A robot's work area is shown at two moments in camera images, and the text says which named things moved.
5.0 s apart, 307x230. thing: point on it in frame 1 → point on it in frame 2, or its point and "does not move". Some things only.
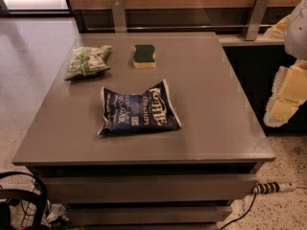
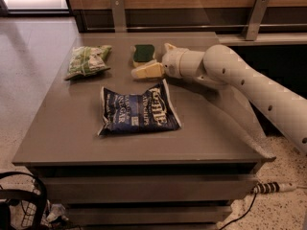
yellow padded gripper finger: (277, 31) → (179, 62)
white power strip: (266, 188) does not move
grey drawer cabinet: (146, 131) does not move
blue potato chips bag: (150, 111) does not move
